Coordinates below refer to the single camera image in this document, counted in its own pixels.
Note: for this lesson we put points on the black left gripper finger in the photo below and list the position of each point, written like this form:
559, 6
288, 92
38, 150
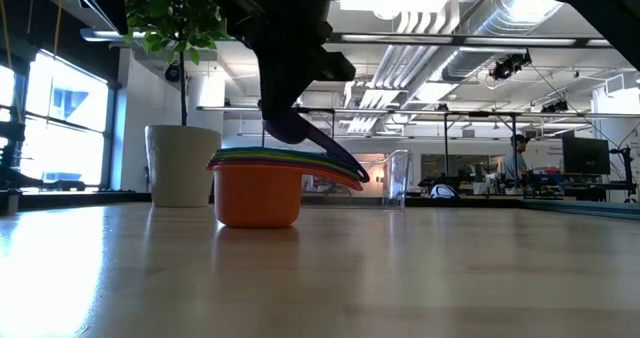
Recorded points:
280, 95

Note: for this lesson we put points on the purple measuring cup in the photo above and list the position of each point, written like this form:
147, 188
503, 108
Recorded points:
292, 130

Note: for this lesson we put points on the red measuring cup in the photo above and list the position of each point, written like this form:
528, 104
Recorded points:
220, 163

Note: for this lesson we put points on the orange measuring cup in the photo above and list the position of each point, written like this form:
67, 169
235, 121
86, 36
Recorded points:
257, 198

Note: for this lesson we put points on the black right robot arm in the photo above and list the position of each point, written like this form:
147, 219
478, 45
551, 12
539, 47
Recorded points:
610, 8

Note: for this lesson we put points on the clear plastic basket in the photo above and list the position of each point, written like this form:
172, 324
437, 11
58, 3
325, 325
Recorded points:
397, 178

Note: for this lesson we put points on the black round ceiling speaker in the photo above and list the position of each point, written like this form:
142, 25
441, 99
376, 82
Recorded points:
172, 72

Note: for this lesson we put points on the green leafy potted tree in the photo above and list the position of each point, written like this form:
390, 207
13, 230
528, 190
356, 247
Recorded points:
170, 13

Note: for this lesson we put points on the white plant pot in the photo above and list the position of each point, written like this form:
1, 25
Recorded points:
182, 165

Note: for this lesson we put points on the black ceiling spotlight cluster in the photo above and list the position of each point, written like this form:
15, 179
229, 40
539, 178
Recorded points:
507, 67
555, 106

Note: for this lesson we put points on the person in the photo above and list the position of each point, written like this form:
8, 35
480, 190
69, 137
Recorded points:
515, 163

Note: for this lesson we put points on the black machine silhouette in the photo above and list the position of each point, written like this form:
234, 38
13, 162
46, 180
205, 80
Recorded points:
15, 178

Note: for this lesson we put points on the small grey cup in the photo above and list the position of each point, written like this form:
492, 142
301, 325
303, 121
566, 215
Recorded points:
11, 203

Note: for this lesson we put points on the black monitor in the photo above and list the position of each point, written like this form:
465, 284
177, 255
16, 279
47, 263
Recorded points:
585, 155

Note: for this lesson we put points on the black equipment stand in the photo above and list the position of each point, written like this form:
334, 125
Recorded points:
625, 153

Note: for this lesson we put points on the black ceiling light rail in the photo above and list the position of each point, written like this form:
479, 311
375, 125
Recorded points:
450, 39

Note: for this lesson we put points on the silver round air duct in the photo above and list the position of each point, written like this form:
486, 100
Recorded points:
480, 63

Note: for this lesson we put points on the black table edge rail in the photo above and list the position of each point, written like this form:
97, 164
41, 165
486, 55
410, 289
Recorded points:
75, 200

